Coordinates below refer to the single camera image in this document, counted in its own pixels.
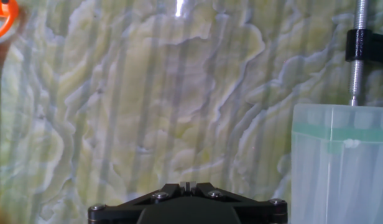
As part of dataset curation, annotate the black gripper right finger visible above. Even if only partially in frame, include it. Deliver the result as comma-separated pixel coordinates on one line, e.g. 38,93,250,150
187,182,288,224

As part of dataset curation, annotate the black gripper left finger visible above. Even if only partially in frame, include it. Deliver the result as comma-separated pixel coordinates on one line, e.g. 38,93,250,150
87,182,188,224

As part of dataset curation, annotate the translucent plastic box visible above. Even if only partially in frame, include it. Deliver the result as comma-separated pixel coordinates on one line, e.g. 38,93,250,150
290,103,383,224

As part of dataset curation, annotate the green marble pattern mat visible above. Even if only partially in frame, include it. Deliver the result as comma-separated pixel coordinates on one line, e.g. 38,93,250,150
0,0,383,224

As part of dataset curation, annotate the orange green toy shovel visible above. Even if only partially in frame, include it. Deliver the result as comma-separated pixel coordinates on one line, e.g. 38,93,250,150
0,0,20,52

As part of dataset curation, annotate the black C-clamp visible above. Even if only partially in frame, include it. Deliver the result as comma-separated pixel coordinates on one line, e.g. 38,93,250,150
344,0,383,107

